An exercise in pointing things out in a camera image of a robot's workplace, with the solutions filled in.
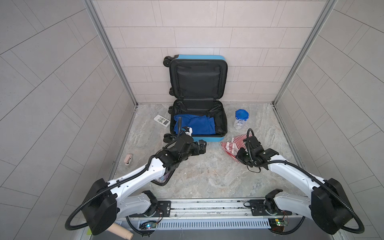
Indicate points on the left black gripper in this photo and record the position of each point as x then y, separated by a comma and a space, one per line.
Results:
202, 150

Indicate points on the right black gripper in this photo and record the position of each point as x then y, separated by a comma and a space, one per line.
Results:
239, 156

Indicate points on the blue shirt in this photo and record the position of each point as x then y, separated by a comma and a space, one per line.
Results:
201, 125

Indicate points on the red white striped garment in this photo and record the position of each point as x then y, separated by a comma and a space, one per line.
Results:
232, 147

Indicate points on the clear jar with blue lid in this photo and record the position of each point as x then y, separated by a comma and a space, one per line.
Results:
241, 116

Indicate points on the clear toiletry pouch black trim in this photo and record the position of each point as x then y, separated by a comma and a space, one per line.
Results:
163, 180

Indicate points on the blue suitcase with black lining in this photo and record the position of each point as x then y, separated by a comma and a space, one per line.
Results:
198, 83

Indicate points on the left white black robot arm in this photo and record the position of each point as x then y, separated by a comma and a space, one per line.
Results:
107, 201

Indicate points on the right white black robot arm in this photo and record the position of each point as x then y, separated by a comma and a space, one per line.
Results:
324, 201

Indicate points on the white remote control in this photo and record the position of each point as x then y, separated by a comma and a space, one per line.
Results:
162, 120

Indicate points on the right circuit board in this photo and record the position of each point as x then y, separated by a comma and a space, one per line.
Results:
278, 225

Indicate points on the circuit board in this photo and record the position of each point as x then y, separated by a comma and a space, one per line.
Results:
149, 225
278, 225

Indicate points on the small pink object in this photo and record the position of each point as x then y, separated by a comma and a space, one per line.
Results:
128, 159

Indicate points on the left circuit board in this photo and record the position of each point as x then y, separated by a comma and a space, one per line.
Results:
149, 225

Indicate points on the aluminium mounting rail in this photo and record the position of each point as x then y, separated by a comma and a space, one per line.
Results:
210, 208

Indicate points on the beige cylinder handle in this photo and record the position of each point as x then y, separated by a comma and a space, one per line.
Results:
120, 231

